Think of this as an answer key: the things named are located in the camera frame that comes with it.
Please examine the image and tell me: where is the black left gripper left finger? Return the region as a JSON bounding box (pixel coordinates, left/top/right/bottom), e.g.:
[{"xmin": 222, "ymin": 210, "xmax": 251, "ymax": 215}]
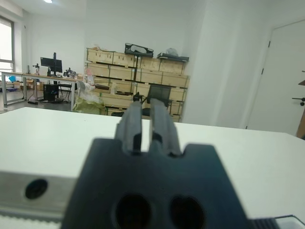
[{"xmin": 115, "ymin": 101, "xmax": 143, "ymax": 153}]

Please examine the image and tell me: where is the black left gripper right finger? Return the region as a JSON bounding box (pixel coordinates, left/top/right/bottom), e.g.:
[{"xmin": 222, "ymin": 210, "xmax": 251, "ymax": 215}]
[{"xmin": 150, "ymin": 99, "xmax": 182, "ymax": 157}]

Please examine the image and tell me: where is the cardboard box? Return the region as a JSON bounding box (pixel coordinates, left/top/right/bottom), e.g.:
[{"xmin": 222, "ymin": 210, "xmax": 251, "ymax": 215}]
[{"xmin": 13, "ymin": 80, "xmax": 45, "ymax": 91}]

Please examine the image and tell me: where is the black mesh office chair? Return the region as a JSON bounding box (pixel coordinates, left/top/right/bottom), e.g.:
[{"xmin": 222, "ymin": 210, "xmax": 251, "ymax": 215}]
[{"xmin": 133, "ymin": 84, "xmax": 173, "ymax": 120}]

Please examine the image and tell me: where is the green sack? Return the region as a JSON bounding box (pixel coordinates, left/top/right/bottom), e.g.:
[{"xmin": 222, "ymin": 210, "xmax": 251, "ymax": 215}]
[{"xmin": 72, "ymin": 95, "xmax": 107, "ymax": 115}]

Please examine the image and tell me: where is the black vertical pole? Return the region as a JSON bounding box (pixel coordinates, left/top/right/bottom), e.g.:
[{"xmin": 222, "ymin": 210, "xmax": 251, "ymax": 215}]
[{"xmin": 134, "ymin": 54, "xmax": 141, "ymax": 96}]

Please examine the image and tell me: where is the white plastic wrapping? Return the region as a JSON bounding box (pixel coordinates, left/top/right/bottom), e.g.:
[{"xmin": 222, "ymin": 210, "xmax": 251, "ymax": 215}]
[{"xmin": 76, "ymin": 81, "xmax": 102, "ymax": 101}]

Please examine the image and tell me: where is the pink and white carton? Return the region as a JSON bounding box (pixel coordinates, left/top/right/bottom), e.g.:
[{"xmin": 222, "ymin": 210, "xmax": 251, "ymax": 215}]
[{"xmin": 85, "ymin": 68, "xmax": 94, "ymax": 84}]

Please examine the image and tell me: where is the black flat case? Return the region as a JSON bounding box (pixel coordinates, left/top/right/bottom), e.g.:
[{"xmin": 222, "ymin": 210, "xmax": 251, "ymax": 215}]
[{"xmin": 156, "ymin": 52, "xmax": 190, "ymax": 62}]

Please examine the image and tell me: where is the black folding chair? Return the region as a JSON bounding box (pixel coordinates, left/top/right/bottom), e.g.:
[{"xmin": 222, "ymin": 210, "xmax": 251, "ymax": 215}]
[{"xmin": 58, "ymin": 81, "xmax": 73, "ymax": 102}]

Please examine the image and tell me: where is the wooden top desk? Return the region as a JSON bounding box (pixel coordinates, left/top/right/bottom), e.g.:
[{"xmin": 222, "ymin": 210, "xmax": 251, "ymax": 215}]
[{"xmin": 22, "ymin": 73, "xmax": 81, "ymax": 112}]

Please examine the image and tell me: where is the black desk device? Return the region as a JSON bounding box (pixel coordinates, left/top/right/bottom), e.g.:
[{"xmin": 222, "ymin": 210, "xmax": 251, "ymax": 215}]
[{"xmin": 63, "ymin": 67, "xmax": 77, "ymax": 78}]

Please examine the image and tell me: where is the black computer tower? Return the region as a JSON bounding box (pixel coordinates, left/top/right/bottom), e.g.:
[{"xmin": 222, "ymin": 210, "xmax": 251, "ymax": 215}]
[{"xmin": 43, "ymin": 83, "xmax": 59, "ymax": 101}]

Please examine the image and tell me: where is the black computer monitor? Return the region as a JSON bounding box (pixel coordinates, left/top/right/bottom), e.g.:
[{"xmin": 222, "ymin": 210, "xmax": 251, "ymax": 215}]
[{"xmin": 40, "ymin": 52, "xmax": 63, "ymax": 77}]

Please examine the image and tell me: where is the white door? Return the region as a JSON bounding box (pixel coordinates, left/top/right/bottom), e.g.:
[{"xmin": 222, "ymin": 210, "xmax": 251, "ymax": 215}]
[{"xmin": 246, "ymin": 19, "xmax": 305, "ymax": 138}]

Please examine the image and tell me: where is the white frame desk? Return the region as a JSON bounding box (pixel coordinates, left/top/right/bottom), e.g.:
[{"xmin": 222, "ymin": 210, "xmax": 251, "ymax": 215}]
[{"xmin": 0, "ymin": 71, "xmax": 26, "ymax": 105}]

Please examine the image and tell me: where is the black door handle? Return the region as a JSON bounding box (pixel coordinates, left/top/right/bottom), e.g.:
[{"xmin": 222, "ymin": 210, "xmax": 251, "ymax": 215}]
[{"xmin": 292, "ymin": 96, "xmax": 305, "ymax": 107}]

